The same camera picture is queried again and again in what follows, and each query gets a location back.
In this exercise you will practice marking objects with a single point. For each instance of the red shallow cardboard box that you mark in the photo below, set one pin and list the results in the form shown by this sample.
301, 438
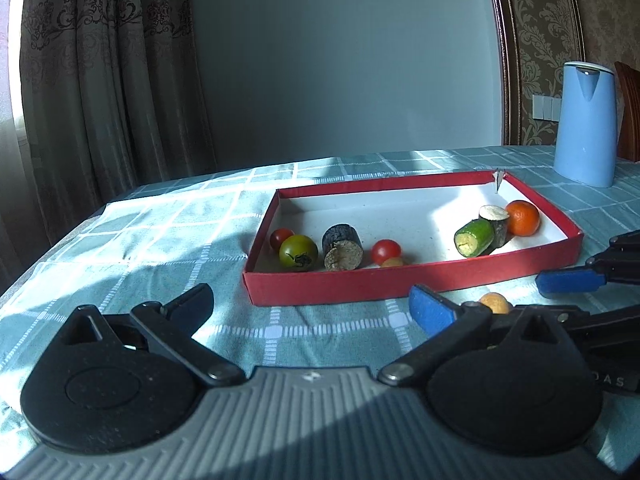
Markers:
421, 214

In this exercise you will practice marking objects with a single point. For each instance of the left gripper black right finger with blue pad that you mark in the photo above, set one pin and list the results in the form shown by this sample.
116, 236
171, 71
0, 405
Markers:
451, 330

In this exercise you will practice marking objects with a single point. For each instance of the orange tangerine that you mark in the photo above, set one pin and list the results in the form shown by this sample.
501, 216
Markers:
524, 218

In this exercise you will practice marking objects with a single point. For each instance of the teal checked bedsheet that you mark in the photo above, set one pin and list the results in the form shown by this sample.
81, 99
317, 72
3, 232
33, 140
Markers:
160, 239

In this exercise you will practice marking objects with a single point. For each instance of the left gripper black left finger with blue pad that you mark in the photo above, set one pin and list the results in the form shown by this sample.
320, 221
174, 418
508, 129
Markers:
168, 329

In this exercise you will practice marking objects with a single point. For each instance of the brown patterned curtain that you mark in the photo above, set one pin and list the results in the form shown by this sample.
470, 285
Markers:
97, 97

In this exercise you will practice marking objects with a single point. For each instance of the green cucumber chunk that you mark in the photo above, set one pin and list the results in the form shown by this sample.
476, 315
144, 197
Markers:
474, 238

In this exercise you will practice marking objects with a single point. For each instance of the brown wooden chair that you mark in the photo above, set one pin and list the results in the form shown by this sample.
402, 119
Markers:
628, 146

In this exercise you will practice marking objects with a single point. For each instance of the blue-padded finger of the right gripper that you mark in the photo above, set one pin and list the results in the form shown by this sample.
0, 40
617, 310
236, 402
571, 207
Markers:
597, 271

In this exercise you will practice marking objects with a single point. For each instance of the red cherry tomato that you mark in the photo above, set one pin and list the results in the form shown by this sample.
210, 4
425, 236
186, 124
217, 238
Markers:
278, 236
382, 250

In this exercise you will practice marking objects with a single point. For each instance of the white wall switch panel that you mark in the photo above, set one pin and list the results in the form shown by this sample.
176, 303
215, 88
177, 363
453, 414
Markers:
547, 108

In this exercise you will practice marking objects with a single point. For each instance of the large dark green tomato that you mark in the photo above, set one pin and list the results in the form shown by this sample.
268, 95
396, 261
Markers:
298, 253

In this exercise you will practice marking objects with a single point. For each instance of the light blue kettle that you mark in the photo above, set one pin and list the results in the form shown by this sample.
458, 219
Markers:
585, 148

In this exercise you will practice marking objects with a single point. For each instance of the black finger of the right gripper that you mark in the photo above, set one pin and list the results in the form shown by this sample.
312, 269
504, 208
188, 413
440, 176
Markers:
627, 242

